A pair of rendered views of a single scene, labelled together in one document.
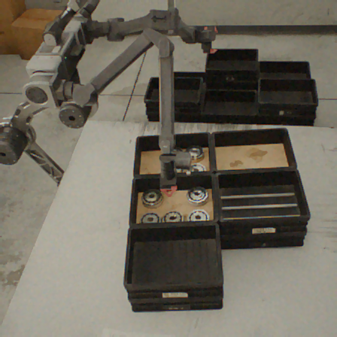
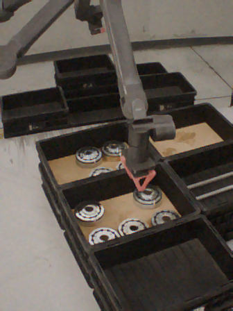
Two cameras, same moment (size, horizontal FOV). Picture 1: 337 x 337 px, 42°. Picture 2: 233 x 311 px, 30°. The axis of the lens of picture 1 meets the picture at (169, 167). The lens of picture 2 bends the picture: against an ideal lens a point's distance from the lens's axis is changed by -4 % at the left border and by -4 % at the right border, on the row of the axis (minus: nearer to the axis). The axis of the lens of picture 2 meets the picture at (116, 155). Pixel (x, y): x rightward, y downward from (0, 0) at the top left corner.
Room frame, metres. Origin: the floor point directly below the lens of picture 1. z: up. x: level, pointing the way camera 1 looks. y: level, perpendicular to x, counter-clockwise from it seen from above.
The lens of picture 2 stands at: (0.40, 0.55, 1.95)
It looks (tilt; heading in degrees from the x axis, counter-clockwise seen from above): 37 degrees down; 332
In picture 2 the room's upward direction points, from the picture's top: straight up
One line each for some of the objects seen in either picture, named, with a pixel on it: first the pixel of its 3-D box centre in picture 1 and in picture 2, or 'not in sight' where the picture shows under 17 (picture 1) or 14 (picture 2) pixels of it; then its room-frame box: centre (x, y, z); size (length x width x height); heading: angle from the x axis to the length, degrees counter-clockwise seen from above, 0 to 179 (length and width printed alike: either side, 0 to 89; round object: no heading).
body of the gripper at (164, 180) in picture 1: (168, 172); (138, 152); (1.28, 0.01, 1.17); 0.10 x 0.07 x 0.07; 173
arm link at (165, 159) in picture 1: (168, 162); (141, 134); (1.28, 0.00, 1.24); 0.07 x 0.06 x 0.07; 76
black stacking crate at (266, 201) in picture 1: (259, 202); (225, 183); (1.31, -0.40, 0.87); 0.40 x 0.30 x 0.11; 85
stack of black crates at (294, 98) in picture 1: (283, 115); (158, 114); (2.48, -0.88, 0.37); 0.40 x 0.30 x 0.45; 77
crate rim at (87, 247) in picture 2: (173, 199); (127, 203); (1.34, 0.00, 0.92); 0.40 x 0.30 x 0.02; 85
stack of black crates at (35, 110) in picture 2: (175, 113); (35, 132); (2.67, -0.10, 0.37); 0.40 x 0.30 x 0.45; 77
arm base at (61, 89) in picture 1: (65, 90); not in sight; (1.55, 0.39, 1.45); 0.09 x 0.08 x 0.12; 167
